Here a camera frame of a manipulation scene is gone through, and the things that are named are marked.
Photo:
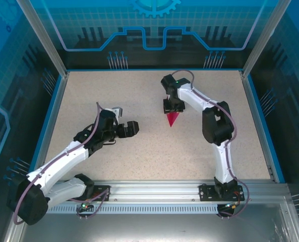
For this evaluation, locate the pink paper sheet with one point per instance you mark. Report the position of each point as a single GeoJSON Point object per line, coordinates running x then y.
{"type": "Point", "coordinates": [172, 119]}

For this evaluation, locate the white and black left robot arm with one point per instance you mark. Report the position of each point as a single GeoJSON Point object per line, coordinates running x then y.
{"type": "Point", "coordinates": [63, 156]}

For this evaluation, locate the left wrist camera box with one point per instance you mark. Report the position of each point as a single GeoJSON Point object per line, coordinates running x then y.
{"type": "Point", "coordinates": [117, 111]}

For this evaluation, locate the aluminium side rail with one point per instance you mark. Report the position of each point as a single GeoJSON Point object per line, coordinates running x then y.
{"type": "Point", "coordinates": [54, 113]}
{"type": "Point", "coordinates": [255, 113]}

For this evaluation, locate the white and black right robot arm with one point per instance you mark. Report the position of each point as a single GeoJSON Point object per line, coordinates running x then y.
{"type": "Point", "coordinates": [217, 126]}

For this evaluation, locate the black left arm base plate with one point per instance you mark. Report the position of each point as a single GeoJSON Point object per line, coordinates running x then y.
{"type": "Point", "coordinates": [102, 189]}

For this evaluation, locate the aluminium frame post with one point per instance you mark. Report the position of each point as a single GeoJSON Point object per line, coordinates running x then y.
{"type": "Point", "coordinates": [46, 37]}
{"type": "Point", "coordinates": [262, 37]}

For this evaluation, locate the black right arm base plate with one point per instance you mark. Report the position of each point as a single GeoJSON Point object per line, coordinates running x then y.
{"type": "Point", "coordinates": [206, 192]}

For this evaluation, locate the aluminium mounting rail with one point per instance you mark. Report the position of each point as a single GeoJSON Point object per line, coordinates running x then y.
{"type": "Point", "coordinates": [154, 189]}

